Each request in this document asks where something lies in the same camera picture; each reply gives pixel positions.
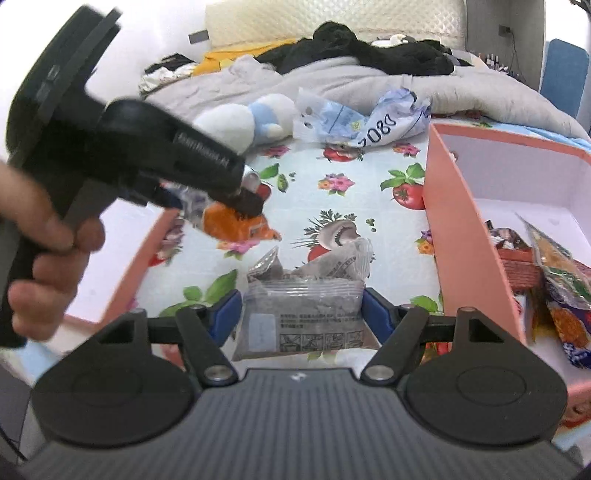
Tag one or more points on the clear plastic bag blue print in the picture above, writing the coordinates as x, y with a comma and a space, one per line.
332, 120

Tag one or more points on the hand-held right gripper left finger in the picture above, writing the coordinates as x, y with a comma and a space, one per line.
226, 314

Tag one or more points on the person's left hand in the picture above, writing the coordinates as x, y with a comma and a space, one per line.
51, 295

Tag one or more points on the grey clear snack packet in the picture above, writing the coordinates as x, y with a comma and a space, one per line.
332, 265
300, 318

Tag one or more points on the pink cardboard box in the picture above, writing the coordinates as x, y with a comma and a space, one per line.
461, 240

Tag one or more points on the wall socket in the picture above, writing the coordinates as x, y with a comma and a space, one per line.
505, 31

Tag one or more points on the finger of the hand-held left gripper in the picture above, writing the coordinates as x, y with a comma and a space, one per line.
242, 203

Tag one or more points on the small white blue packet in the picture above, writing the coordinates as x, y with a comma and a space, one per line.
189, 203

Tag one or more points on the bread packet with red label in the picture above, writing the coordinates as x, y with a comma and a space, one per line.
519, 270

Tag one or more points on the black white plush toy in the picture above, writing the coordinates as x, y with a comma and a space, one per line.
390, 41

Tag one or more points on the black white clothes pile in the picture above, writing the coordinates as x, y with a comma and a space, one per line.
161, 74

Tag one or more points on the grey duvet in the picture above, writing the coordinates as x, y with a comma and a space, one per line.
485, 92

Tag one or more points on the yellow cloth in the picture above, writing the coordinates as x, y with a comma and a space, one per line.
221, 57

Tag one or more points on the white blue plush toy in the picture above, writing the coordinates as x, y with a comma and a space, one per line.
231, 124

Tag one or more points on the pink box lid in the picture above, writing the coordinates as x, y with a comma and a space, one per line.
115, 295

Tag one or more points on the purple snack packet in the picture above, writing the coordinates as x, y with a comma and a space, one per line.
577, 357

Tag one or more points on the group of small bottles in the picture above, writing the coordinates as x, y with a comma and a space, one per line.
490, 60

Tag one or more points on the grey wall switch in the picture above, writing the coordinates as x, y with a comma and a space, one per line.
198, 38

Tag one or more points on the black jacket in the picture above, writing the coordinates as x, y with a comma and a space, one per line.
369, 53

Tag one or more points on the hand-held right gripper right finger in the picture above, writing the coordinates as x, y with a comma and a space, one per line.
374, 314

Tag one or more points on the brown foil snack packet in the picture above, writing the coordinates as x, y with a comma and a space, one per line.
505, 235

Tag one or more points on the blue chair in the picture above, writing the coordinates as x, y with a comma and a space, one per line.
565, 74

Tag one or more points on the crumpled white blue plastic bag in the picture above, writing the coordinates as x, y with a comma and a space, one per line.
392, 120

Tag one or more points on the orange snack packet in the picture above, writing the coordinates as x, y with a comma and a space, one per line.
231, 224

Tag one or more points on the floral printed sheet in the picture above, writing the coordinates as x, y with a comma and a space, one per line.
323, 184

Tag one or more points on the cream padded headboard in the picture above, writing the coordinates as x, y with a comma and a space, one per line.
323, 14

